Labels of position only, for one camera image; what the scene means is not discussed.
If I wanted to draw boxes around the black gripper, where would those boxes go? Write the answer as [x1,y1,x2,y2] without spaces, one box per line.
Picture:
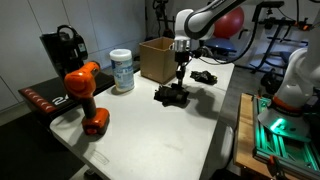
[174,49,192,90]

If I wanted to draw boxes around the black work glove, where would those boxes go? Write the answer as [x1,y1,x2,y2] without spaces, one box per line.
[189,69,219,86]
[153,84,191,108]

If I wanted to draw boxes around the brown cardboard box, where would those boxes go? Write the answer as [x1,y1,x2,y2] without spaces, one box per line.
[138,36,183,85]

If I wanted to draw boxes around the blue weight bench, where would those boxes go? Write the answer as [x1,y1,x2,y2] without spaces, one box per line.
[201,37,238,56]

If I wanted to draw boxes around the white wipes canister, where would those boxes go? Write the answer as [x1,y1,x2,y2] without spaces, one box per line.
[109,48,136,94]

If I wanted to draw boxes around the black exercise bike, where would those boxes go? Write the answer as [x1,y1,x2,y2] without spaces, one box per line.
[151,0,178,39]

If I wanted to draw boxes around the red exercise ball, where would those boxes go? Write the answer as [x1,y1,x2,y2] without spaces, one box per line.
[213,6,246,40]

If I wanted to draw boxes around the wooden base board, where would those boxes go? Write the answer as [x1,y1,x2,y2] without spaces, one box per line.
[232,92,279,179]

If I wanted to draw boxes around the black floor bag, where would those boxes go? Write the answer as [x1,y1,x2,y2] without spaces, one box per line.
[259,68,285,97]

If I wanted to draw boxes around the black gym machine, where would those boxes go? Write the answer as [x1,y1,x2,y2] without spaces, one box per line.
[248,0,320,75]

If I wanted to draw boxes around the black plyo box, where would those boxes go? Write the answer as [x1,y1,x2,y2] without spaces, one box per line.
[18,59,142,129]

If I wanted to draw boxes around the orange cordless drill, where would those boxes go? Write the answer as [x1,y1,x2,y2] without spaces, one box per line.
[63,60,111,136]

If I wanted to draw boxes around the green-lit aluminium frame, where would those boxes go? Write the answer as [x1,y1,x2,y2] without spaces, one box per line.
[252,95,320,179]

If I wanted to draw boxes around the white wall cabinets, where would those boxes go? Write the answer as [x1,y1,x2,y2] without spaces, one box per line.
[0,0,148,113]

